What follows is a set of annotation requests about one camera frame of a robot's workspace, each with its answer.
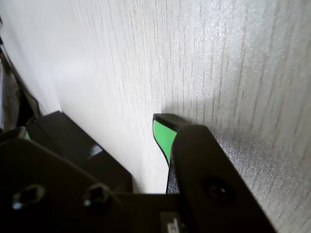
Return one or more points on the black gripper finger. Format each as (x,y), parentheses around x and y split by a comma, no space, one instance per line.
(48,194)
(206,170)

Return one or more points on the black cardboard box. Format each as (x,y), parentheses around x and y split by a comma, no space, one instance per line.
(73,138)

